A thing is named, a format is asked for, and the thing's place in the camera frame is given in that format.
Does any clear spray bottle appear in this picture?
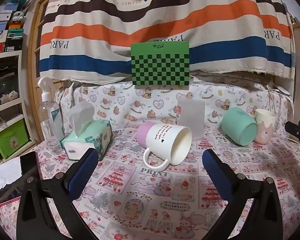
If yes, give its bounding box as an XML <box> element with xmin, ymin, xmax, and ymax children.
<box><xmin>37</xmin><ymin>77</ymin><xmax>65</xmax><ymax>155</ymax></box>

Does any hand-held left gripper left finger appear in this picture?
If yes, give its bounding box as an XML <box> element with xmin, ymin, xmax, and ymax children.
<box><xmin>16</xmin><ymin>147</ymin><xmax>99</xmax><ymax>240</ymax></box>

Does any green checkered box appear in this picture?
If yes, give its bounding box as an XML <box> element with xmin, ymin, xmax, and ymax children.
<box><xmin>131</xmin><ymin>41</ymin><xmax>190</xmax><ymax>87</ymax></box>

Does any cream and pink cup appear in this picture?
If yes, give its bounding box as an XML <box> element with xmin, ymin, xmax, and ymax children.
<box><xmin>254</xmin><ymin>109</ymin><xmax>277</xmax><ymax>144</ymax></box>

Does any white shelf unit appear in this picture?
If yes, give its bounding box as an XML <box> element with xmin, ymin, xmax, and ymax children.
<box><xmin>0</xmin><ymin>50</ymin><xmax>37</xmax><ymax>165</ymax></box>

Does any teal cup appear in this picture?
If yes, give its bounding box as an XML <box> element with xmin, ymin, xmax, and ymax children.
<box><xmin>221</xmin><ymin>107</ymin><xmax>258</xmax><ymax>147</ymax></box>

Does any white paper sheet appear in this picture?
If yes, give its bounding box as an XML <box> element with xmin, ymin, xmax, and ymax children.
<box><xmin>0</xmin><ymin>157</ymin><xmax>22</xmax><ymax>194</ymax></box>

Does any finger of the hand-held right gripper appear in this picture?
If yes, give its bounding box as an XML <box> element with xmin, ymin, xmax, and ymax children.
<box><xmin>284</xmin><ymin>120</ymin><xmax>300</xmax><ymax>151</ymax></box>

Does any pink printed tablecloth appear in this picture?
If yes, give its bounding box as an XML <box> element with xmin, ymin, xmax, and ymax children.
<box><xmin>0</xmin><ymin>122</ymin><xmax>300</xmax><ymax>240</ymax></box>

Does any bear printed cloth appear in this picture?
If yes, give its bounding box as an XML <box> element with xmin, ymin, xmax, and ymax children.
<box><xmin>56</xmin><ymin>76</ymin><xmax>294</xmax><ymax>140</ymax></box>

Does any white mug with pink base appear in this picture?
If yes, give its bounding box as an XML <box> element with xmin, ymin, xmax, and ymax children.
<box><xmin>136</xmin><ymin>121</ymin><xmax>192</xmax><ymax>172</ymax></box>

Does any frosted translucent cup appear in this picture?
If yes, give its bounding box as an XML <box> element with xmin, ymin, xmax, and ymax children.
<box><xmin>177</xmin><ymin>99</ymin><xmax>206</xmax><ymax>142</ymax></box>

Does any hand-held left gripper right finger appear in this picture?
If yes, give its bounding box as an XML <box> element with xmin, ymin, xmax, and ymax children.
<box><xmin>202</xmin><ymin>149</ymin><xmax>283</xmax><ymax>240</ymax></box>

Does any green storage bin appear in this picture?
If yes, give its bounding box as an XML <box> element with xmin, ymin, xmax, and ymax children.
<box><xmin>0</xmin><ymin>119</ymin><xmax>32</xmax><ymax>159</ymax></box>

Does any green tissue pack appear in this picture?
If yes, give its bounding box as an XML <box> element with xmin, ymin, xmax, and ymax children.
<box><xmin>61</xmin><ymin>102</ymin><xmax>113</xmax><ymax>161</ymax></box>

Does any striped cloth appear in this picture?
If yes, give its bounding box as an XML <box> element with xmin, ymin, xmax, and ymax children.
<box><xmin>39</xmin><ymin>0</ymin><xmax>297</xmax><ymax>85</ymax></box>

